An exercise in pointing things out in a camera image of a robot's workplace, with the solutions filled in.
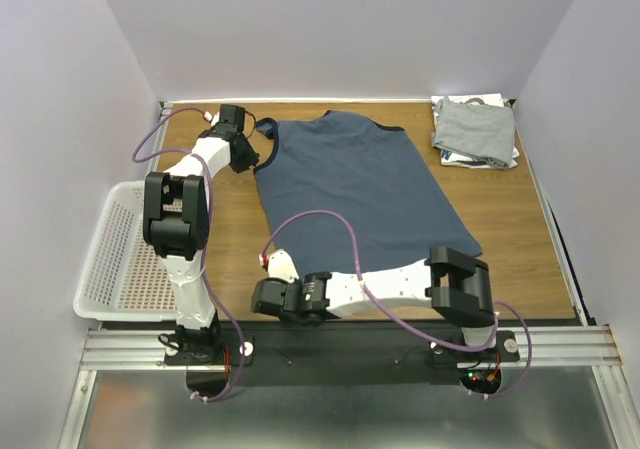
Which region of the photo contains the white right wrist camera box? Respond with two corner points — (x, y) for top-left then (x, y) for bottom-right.
(259, 249), (299, 283)

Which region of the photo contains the blue tank top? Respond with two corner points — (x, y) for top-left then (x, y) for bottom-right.
(254, 111), (482, 275)

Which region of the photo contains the white plastic basket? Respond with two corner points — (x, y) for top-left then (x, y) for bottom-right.
(73, 181), (176, 323)

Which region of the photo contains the folded white printed tank top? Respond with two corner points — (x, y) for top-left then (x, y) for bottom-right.
(431, 92), (520, 170)

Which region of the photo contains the folded grey tank top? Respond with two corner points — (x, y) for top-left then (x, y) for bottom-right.
(431, 96), (516, 166)

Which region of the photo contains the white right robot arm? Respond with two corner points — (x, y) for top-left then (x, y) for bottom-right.
(251, 246), (497, 359)

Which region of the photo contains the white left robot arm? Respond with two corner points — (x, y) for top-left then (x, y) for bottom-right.
(142, 104), (259, 365)

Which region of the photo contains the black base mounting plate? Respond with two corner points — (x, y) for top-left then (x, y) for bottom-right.
(158, 321), (520, 391)

